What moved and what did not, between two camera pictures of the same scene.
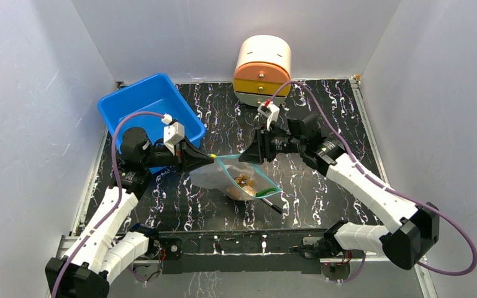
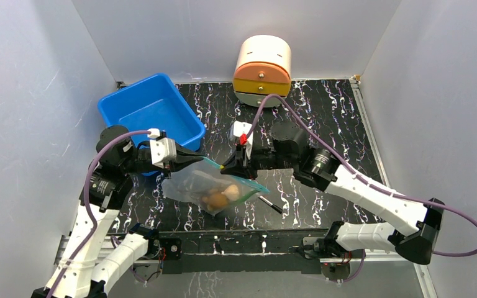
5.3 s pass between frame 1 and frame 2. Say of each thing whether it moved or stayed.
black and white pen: stayed
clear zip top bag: moved
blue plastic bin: stayed
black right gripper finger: moved
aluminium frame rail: stayed
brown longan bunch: moved
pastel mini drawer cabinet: stayed
